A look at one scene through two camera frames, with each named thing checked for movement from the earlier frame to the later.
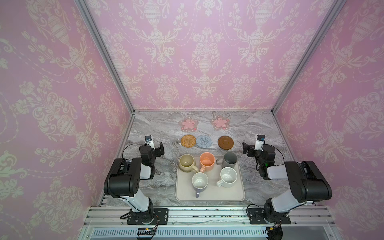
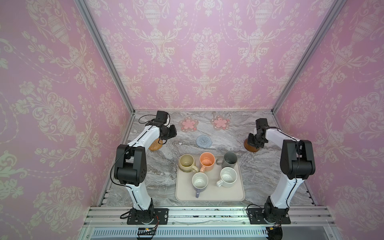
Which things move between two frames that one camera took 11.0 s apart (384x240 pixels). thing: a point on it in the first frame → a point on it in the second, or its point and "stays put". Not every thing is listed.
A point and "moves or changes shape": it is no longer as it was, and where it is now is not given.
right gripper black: x=249 y=149 → x=255 y=141
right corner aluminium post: x=333 y=12 stays put
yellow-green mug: x=186 y=163 stays put
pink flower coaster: x=188 y=124 stays put
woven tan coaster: x=188 y=140 moves or changes shape
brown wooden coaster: x=225 y=142 moves or changes shape
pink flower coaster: x=220 y=123 stays put
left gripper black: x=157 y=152 → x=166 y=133
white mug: x=228 y=176 stays put
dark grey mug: x=230 y=159 stays put
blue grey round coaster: x=204 y=141 stays put
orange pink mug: x=207 y=161 stays put
